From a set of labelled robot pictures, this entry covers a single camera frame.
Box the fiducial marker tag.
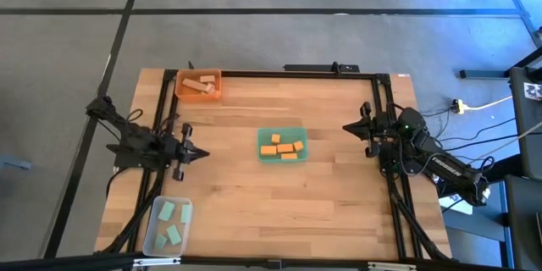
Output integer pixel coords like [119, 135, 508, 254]
[523, 82, 542, 102]

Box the clear plastic bin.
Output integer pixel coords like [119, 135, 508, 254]
[141, 196, 194, 258]

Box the grey tape strip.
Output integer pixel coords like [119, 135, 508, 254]
[0, 156, 33, 171]

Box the black desk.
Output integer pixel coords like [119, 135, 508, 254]
[507, 46, 542, 181]

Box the black power cable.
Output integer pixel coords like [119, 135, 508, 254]
[423, 116, 520, 153]

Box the teal plastic bin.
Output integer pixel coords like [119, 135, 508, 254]
[257, 126, 310, 164]

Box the cream power cable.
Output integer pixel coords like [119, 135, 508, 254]
[463, 95, 514, 111]

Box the black front crossbar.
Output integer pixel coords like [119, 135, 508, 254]
[0, 252, 542, 271]

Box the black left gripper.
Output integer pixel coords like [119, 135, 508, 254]
[163, 122, 211, 182]

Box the black bracket bar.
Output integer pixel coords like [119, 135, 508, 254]
[283, 63, 361, 73]

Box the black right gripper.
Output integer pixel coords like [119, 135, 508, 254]
[341, 101, 398, 159]

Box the orange plastic bin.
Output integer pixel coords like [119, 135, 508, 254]
[174, 69, 224, 103]

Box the printed white paper sheet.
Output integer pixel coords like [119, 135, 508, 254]
[440, 192, 474, 216]

